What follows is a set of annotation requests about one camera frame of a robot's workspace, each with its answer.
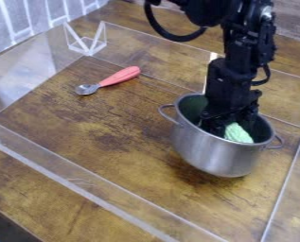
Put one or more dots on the silver metal pot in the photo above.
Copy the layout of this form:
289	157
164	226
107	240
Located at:
212	154

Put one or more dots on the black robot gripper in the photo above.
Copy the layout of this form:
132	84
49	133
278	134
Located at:
232	102

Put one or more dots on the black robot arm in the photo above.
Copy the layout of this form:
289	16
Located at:
247	21

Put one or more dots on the spoon with red handle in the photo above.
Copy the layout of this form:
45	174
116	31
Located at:
121	76

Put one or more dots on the green bumpy bitter gourd toy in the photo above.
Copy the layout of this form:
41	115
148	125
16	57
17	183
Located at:
236	134

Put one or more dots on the clear acrylic triangle stand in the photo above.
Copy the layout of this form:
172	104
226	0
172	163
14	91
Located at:
85	45

